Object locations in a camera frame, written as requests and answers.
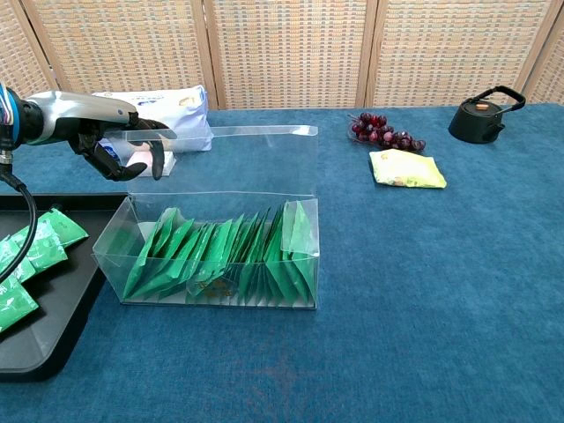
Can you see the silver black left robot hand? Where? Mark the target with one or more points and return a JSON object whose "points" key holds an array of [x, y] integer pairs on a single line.
{"points": [[70, 116]]}

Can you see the clear plastic box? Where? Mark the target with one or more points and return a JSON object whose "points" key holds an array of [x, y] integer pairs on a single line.
{"points": [[247, 282]]}

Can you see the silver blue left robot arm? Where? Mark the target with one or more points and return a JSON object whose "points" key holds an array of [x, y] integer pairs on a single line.
{"points": [[9, 114]]}

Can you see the black plastic tray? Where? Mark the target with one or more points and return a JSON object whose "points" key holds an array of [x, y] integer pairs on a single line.
{"points": [[57, 308]]}

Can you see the white plastic package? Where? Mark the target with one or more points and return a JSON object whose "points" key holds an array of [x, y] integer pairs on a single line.
{"points": [[185, 114]]}

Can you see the wooden rattan folding screen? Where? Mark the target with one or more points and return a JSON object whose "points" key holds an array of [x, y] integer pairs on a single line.
{"points": [[286, 48]]}

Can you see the red grape bunch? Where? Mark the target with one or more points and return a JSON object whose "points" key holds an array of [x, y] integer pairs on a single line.
{"points": [[379, 132]]}

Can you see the yellow green snack packet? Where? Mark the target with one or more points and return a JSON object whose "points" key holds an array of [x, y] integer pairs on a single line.
{"points": [[405, 169]]}

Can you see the blue table cloth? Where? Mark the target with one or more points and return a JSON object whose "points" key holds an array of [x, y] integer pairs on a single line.
{"points": [[396, 286]]}

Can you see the black kettle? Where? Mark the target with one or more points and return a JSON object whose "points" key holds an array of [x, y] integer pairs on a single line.
{"points": [[473, 121]]}

